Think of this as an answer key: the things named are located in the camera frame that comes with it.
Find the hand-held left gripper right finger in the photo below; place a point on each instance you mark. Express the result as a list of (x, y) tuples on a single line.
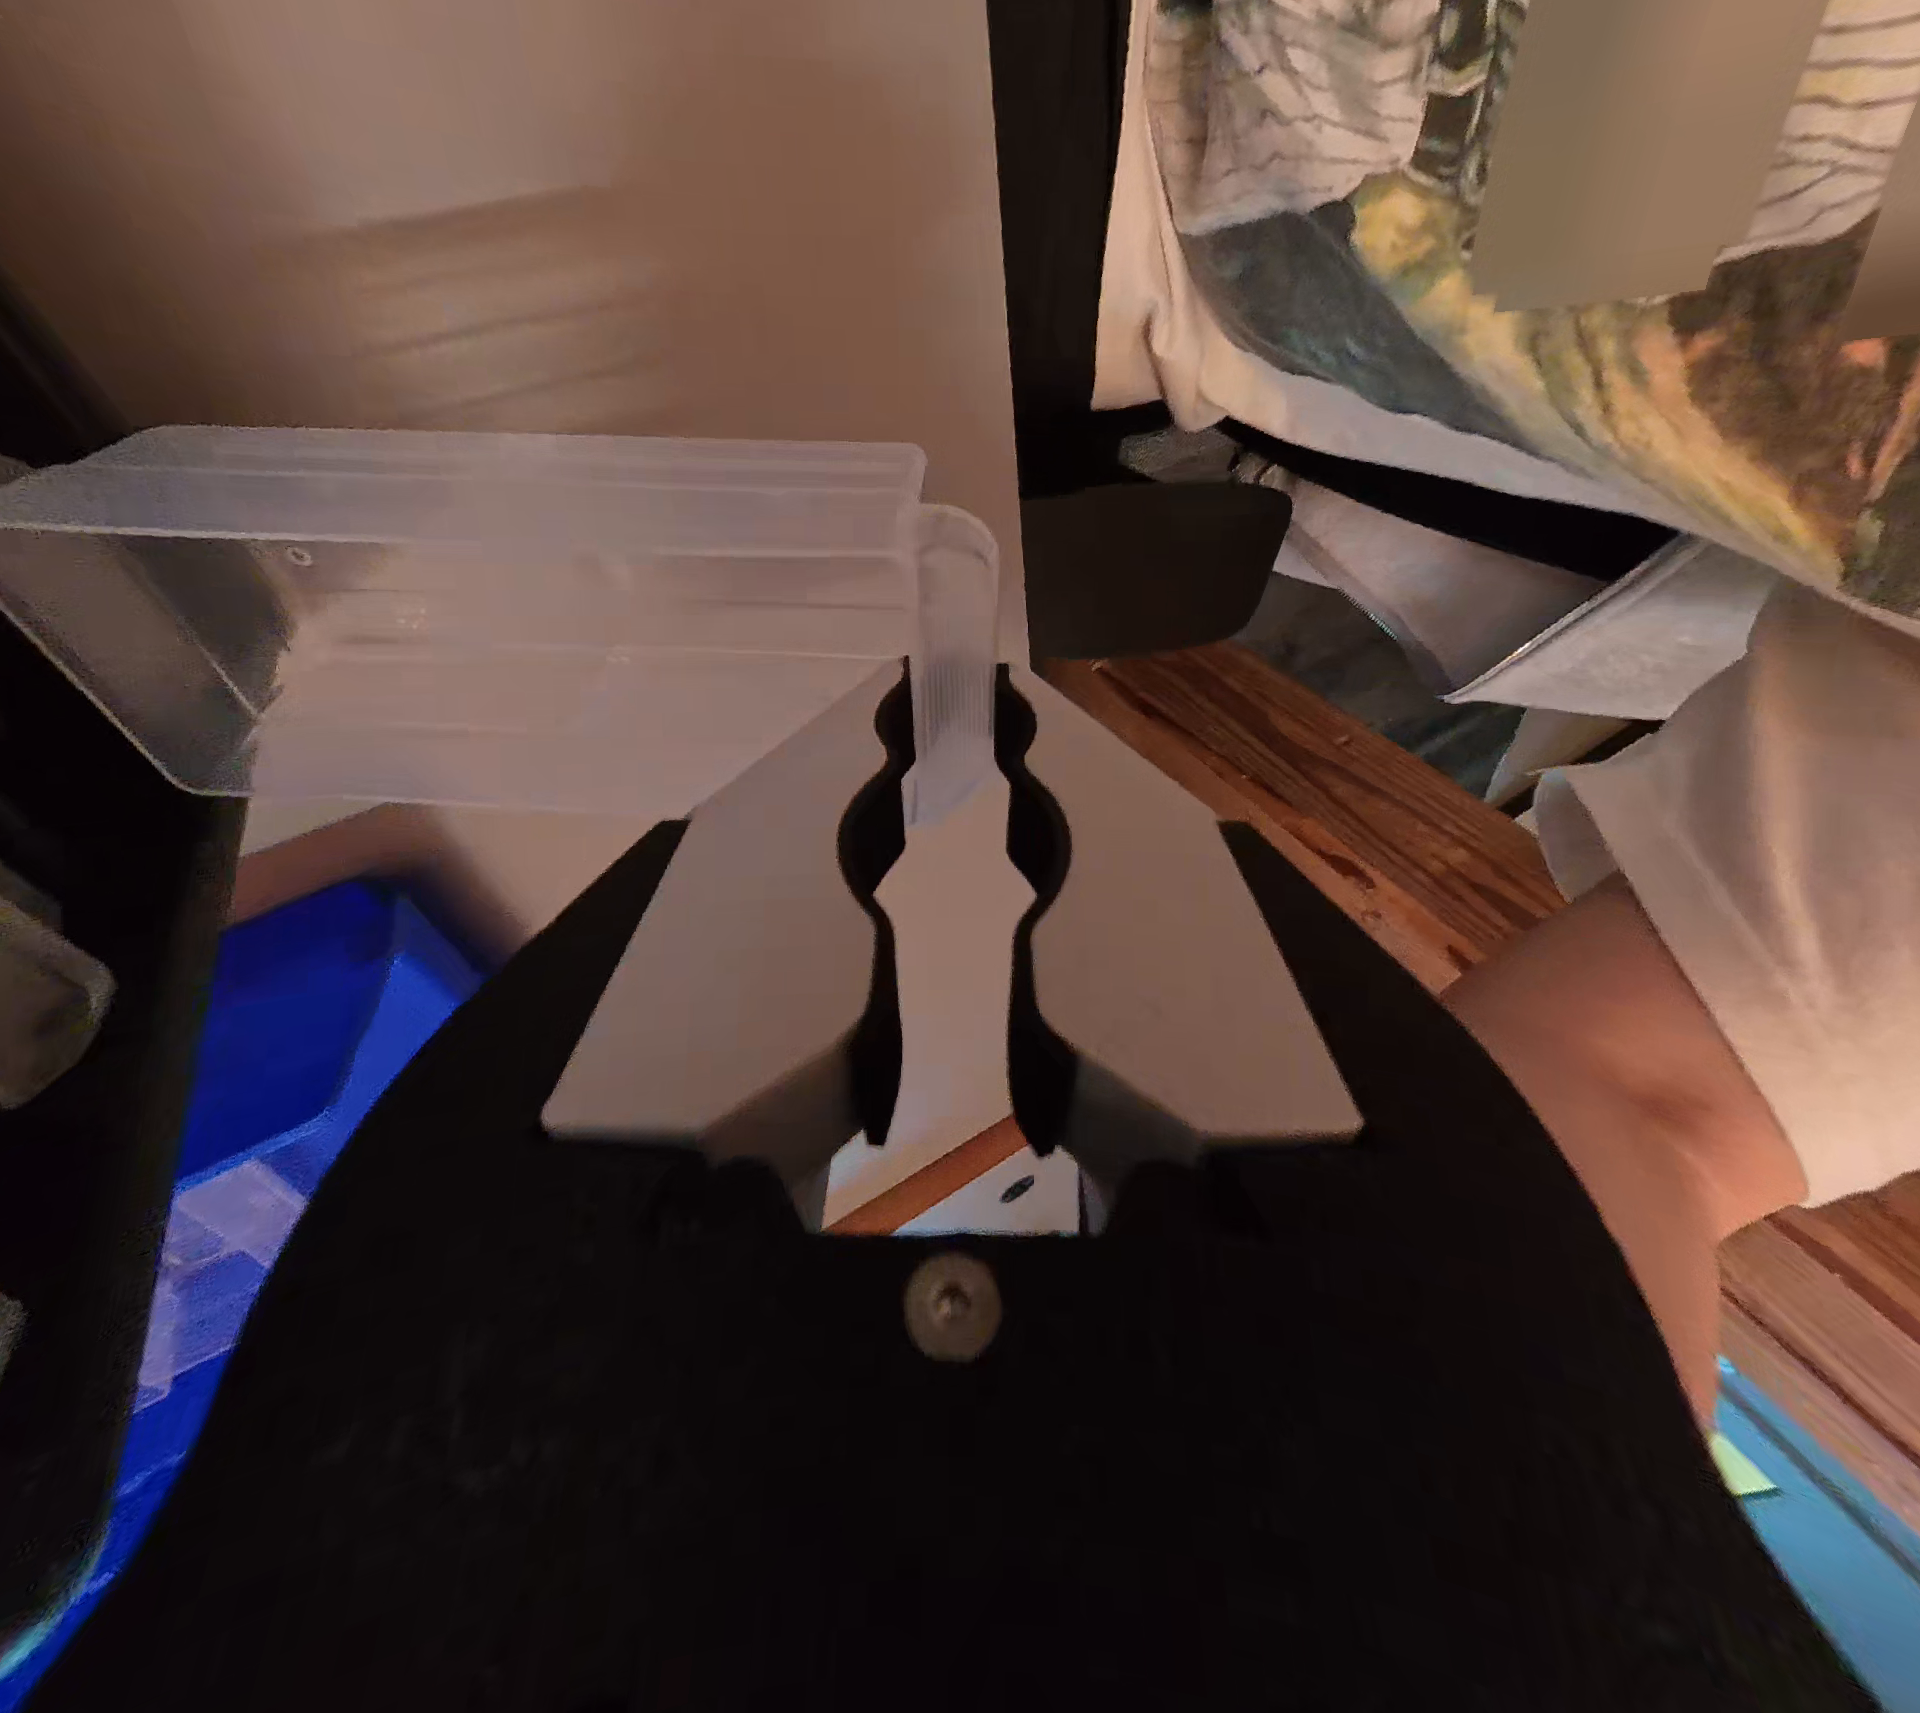
[(1185, 978)]

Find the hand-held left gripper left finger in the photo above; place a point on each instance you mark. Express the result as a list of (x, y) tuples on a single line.
[(705, 962)]

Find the clear plastic drawer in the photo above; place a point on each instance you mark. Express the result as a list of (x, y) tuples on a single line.
[(225, 1277), (571, 603)]

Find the blue plastic bin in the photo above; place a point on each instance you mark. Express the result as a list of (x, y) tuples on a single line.
[(315, 993)]

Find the black drawer cabinet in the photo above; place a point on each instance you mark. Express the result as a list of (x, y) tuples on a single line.
[(91, 813)]

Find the person's right forearm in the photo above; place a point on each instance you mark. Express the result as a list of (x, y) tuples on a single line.
[(1620, 1084)]

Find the wooden board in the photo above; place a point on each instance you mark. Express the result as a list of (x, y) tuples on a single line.
[(1350, 799)]

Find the black rounded pad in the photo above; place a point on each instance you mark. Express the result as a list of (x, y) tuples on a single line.
[(1149, 564)]

